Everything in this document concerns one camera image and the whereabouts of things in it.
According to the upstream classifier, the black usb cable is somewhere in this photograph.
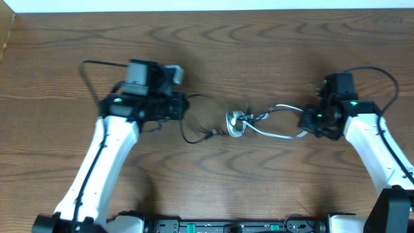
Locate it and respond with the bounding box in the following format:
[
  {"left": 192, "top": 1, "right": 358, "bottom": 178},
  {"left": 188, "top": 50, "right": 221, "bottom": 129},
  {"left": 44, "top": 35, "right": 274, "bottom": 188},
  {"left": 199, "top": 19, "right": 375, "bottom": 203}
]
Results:
[{"left": 179, "top": 93, "right": 294, "bottom": 145}]

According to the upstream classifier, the white usb cable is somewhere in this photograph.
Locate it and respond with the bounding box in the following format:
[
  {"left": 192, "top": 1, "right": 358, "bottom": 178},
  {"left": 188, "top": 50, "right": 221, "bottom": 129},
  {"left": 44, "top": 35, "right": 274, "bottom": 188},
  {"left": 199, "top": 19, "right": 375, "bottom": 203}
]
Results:
[{"left": 225, "top": 104, "right": 309, "bottom": 140}]

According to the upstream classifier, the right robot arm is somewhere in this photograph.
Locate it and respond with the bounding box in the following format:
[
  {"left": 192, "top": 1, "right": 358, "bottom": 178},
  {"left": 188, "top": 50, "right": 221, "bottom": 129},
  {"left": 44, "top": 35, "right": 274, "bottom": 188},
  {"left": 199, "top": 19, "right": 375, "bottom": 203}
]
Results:
[{"left": 299, "top": 72, "right": 413, "bottom": 232}]

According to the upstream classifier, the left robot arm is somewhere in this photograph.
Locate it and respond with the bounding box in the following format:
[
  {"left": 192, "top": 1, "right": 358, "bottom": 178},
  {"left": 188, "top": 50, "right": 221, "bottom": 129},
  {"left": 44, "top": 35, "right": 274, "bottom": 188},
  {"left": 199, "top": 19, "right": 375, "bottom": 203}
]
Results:
[{"left": 32, "top": 92, "right": 189, "bottom": 232}]

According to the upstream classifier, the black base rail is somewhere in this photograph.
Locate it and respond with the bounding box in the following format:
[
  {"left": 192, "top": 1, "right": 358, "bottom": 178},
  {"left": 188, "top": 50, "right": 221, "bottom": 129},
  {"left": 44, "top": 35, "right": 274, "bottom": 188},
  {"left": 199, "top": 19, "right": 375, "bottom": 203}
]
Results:
[{"left": 106, "top": 210, "right": 356, "bottom": 233}]

